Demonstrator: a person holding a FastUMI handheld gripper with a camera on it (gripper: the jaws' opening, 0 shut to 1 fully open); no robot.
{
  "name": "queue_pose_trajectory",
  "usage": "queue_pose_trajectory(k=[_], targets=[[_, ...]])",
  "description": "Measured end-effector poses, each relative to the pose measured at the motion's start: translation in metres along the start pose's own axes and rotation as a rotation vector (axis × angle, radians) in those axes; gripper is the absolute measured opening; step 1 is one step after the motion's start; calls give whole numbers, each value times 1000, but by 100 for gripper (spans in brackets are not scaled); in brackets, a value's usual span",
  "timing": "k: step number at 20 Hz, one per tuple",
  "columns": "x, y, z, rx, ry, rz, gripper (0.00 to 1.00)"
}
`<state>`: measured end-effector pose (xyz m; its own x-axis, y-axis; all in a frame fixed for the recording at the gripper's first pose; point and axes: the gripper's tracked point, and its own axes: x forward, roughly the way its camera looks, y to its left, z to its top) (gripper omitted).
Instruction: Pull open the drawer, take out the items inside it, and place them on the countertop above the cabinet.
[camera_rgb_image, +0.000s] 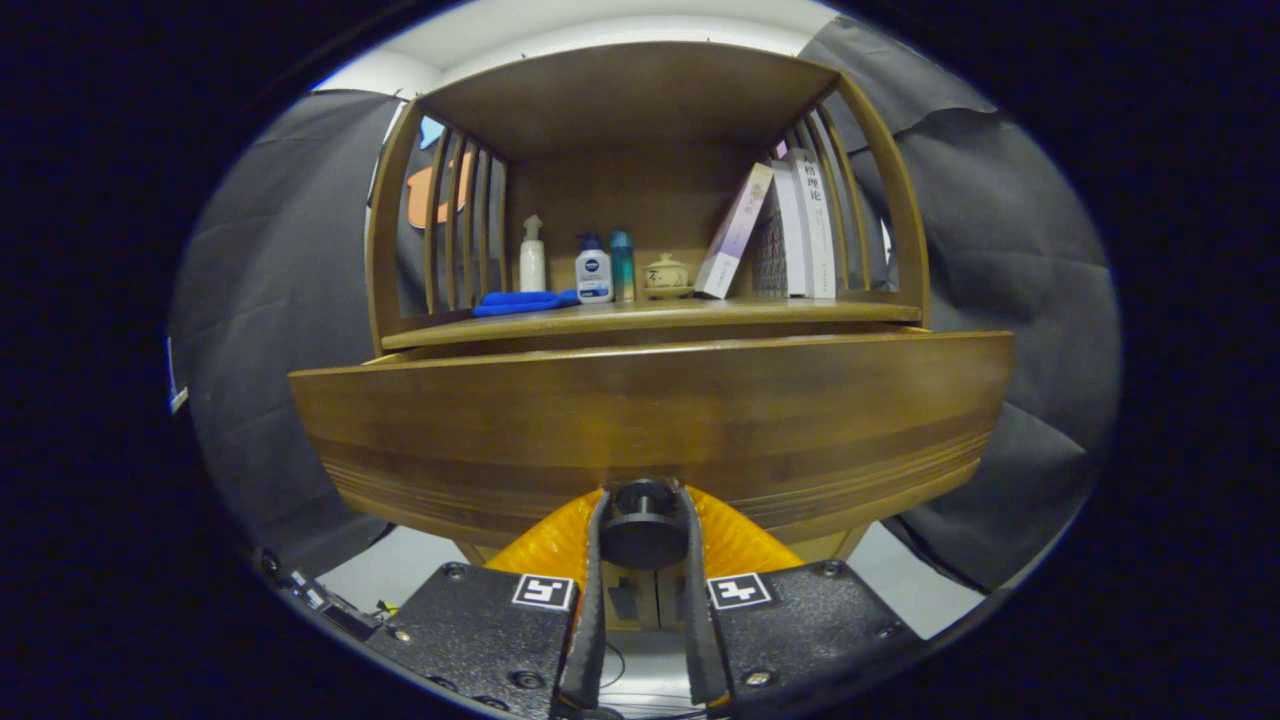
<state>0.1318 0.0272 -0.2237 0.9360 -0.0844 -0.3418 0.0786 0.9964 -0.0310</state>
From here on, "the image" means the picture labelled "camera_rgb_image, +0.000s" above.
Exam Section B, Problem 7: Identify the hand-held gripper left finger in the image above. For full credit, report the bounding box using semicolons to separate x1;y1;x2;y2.
365;487;613;720

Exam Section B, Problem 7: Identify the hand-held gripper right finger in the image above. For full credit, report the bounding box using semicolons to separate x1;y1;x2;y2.
678;480;921;707

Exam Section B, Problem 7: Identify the black round drawer knob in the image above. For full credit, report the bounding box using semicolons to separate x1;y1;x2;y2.
598;478;693;572

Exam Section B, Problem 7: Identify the brown wooden drawer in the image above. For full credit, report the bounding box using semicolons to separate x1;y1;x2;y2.
288;330;1016;549

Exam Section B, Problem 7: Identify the wooden cabinet door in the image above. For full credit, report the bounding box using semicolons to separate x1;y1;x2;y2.
606;568;648;631
648;568;691;631

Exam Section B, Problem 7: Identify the brown wooden countertop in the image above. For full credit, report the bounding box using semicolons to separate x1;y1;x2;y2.
380;295;923;351

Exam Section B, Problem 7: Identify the brown wooden cabinet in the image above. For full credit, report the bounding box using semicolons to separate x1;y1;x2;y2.
365;40;931;636

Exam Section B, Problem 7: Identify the blue folded cloth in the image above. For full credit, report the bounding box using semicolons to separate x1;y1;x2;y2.
472;289;581;318

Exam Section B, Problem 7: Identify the white pump bottle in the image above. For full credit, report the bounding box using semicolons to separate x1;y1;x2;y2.
519;214;547;293

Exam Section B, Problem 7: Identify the white bottle with blue cap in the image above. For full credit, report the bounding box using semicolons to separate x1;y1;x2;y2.
575;233;614;305

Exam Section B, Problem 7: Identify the beige ceramic lidded jar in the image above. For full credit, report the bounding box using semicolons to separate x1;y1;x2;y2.
642;253;694;300

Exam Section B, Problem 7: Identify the white book with patterned cover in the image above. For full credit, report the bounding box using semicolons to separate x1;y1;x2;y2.
752;160;811;299

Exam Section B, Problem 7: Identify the black backdrop cloth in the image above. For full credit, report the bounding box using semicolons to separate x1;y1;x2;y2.
170;15;1121;591

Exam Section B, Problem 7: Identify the teal slim bottle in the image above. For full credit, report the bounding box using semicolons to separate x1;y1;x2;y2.
610;230;637;303

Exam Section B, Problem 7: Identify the purple and white book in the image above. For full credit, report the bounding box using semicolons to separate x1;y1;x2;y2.
693;162;776;301

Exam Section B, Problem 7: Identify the white book with black lettering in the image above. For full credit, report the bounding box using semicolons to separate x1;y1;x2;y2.
788;148;839;300

